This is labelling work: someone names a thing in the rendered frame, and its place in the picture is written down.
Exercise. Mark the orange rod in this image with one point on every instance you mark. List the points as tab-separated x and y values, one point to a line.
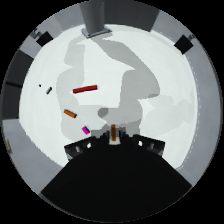
113	130
70	113

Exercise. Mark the red rod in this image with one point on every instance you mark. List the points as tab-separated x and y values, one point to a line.
87	88

